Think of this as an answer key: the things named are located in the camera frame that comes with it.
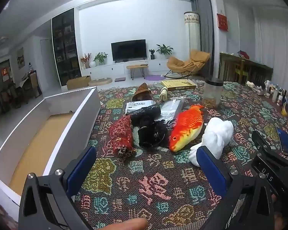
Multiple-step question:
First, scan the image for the yellow green chair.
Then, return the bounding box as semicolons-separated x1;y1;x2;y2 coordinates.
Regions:
235;60;251;84

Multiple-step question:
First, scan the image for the clear jar black lid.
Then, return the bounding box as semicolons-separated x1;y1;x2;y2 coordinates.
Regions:
202;78;224;109

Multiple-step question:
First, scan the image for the black lace bundle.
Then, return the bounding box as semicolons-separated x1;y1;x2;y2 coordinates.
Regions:
137;120;171;148

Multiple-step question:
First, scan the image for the red patterned cloth roll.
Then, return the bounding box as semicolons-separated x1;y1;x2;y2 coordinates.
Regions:
108;115;137;161

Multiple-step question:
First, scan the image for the flat screen television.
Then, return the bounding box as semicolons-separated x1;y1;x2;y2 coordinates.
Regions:
111;39;147;61

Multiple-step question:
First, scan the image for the printed woven blanket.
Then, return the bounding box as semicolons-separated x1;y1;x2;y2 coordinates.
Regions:
74;80;288;230

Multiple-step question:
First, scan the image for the grey white packet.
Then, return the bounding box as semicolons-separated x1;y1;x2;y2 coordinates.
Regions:
125;100;156;115

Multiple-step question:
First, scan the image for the white cardboard box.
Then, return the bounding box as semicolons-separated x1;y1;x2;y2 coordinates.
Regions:
0;86;102;217

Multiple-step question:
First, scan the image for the brown knitted hat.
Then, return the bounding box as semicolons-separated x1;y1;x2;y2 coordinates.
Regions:
132;83;153;102

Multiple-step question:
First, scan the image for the large leafy potted plant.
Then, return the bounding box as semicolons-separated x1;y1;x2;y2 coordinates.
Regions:
156;44;174;59

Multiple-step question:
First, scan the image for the clear plastic bag grey item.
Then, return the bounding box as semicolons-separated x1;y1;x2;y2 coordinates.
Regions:
156;97;186;127

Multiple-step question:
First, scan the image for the mustard rocking armchair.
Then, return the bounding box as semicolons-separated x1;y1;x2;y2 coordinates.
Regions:
164;49;210;79

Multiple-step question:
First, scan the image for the dark glass display cabinet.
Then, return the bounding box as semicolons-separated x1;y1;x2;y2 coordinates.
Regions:
51;8;82;86

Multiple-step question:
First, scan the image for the red door poster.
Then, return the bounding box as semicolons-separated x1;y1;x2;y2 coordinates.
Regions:
1;67;10;82

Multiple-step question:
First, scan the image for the white sheer curtain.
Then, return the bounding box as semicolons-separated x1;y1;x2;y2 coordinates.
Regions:
253;5;288;89

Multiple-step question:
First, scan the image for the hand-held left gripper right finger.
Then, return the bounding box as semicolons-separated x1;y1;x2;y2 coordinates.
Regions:
196;146;279;230

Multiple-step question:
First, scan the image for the white television cabinet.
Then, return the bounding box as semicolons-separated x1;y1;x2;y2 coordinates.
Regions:
80;57;173;81

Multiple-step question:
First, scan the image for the yellow flat box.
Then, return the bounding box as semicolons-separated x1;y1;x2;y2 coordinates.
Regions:
161;79;198;91

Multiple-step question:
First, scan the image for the wooden coffee table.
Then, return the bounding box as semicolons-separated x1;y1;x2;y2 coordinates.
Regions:
126;63;148;80

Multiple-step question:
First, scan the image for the red wall decoration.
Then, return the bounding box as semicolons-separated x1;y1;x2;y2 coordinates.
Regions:
217;13;229;32

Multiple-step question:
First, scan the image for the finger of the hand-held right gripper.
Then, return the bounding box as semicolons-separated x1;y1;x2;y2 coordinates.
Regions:
252;130;274;157

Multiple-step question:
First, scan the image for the orange plush fish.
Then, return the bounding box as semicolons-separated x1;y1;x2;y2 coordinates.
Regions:
169;104;205;152

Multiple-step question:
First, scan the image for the green potted plant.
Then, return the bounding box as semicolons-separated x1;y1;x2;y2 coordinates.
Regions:
93;52;108;66

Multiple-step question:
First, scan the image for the grey curtain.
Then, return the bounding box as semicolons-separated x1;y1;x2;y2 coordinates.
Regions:
191;0;215;54

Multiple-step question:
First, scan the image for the beige crumpled bag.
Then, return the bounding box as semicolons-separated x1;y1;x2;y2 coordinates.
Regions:
246;80;266;96

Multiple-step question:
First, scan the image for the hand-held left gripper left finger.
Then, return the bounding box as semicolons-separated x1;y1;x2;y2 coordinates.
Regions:
19;146;98;230

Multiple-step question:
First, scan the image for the wooden dining table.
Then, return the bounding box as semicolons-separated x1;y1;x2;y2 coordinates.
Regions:
13;77;30;103

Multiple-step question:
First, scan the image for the white tower air conditioner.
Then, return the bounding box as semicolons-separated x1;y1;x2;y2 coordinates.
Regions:
184;11;202;53

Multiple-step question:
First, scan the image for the person's left hand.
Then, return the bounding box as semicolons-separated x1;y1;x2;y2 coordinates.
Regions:
102;218;148;230

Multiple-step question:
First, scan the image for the red flower arrangement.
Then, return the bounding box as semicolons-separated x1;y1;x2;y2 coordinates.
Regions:
80;53;92;69

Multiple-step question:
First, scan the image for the white plush toy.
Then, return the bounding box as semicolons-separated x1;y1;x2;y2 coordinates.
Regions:
188;117;234;167

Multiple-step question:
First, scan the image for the beige cloth roll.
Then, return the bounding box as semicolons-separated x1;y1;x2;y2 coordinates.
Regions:
158;88;170;101

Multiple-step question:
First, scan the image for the row of bottles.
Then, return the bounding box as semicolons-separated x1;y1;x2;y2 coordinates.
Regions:
264;80;288;122

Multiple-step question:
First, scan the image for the framed wall picture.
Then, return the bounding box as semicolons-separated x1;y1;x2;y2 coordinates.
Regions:
16;47;26;70

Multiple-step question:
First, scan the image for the beige oval pet bed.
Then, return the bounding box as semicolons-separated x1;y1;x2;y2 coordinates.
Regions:
89;77;113;86

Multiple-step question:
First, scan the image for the brown cardboard box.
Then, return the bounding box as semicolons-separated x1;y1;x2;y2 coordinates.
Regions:
66;75;92;90

